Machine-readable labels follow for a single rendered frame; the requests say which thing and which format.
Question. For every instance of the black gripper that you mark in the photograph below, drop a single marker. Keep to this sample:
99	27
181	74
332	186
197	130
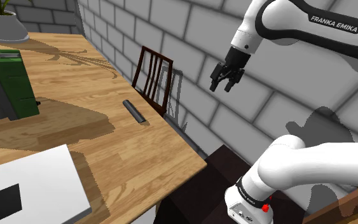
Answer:
237	59

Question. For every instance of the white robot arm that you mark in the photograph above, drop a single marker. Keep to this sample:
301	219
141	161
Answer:
309	167

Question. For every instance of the dark wooden chair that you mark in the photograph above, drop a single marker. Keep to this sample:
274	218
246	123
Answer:
154	77

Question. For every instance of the grey cylindrical pen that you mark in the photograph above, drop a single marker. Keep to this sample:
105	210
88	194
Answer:
134	111

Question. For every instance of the dark robot stand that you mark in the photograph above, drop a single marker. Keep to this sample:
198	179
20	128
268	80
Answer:
197	192

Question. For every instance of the wooden table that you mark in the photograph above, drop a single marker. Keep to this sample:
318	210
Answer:
82	93

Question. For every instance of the brown wooden furniture edge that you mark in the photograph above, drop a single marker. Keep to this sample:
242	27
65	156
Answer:
346	208

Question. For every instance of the green and grey appliance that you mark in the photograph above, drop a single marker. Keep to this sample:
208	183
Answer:
8	83

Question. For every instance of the white box with black patch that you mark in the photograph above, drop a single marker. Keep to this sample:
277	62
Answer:
33	186

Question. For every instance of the white pot with green plant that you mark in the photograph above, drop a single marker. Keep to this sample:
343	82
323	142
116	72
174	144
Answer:
2	25

